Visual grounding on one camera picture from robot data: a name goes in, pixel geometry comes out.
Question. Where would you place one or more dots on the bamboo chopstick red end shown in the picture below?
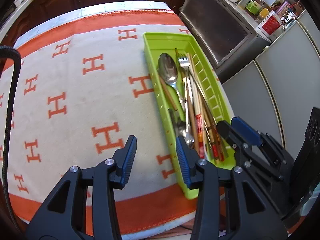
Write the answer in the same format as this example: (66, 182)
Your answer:
(207, 146)

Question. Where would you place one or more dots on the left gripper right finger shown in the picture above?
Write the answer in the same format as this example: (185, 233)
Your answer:
(250, 213)

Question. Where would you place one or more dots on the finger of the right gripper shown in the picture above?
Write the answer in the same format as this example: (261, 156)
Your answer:
(230, 134)
(246, 131)

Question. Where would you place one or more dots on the orange beige H-pattern cloth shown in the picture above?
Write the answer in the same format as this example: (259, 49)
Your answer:
(84, 87)

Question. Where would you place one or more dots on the bamboo chopstick red band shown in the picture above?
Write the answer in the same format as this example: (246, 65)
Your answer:
(198, 117)

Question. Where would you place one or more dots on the steel countertop oven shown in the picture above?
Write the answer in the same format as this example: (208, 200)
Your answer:
(229, 37)

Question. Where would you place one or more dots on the green oil bottle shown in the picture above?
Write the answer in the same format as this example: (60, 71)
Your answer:
(254, 6)

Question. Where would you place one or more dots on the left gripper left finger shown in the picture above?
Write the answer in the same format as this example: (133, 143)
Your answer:
(81, 205)

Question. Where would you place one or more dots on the steel fork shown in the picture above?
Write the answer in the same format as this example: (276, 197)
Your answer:
(189, 139)

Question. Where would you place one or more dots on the bamboo chopstick patterned end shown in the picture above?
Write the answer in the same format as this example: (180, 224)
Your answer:
(213, 135)

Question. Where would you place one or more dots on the red labelled jar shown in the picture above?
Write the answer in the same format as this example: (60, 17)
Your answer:
(271, 26)

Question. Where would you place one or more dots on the dark wood long chopstick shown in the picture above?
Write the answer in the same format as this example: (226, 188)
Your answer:
(199, 88)

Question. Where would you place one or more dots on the green plastic utensil tray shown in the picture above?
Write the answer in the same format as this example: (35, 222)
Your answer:
(154, 45)

